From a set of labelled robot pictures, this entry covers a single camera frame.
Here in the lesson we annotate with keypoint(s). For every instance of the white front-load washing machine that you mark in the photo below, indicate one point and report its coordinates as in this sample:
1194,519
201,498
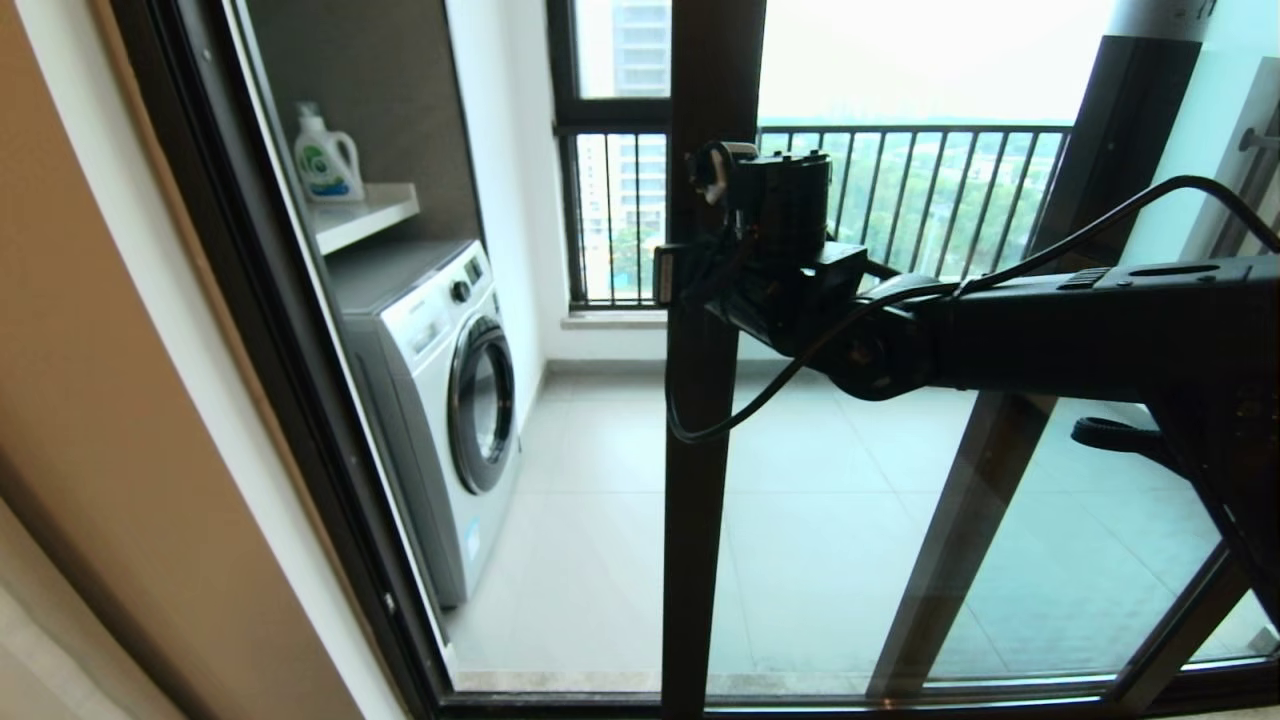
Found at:
430,400

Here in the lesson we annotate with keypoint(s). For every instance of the white detergent bottle green label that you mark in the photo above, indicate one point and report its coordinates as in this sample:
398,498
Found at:
325,165

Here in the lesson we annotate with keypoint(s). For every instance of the long grey stone sill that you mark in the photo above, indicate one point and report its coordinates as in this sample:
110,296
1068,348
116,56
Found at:
615,320

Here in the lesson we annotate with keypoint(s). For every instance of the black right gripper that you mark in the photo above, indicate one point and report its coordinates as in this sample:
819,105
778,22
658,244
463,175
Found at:
790,300

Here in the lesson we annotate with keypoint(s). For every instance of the long black balcony railing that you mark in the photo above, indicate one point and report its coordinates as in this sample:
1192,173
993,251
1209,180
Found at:
950,130

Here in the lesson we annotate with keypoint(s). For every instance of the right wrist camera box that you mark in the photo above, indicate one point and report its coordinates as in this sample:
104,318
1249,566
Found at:
725,185

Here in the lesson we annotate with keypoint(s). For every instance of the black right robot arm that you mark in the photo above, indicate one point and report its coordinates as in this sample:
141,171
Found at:
1100,330

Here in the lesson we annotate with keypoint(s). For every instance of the dark framed fixed glass panel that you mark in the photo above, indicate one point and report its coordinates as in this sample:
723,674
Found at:
960,520

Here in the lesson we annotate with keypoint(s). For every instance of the dark balcony window frame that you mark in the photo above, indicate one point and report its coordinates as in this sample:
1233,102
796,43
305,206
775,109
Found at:
610,115

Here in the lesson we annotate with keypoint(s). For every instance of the white wall shelf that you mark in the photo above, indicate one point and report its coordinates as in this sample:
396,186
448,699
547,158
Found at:
362,215

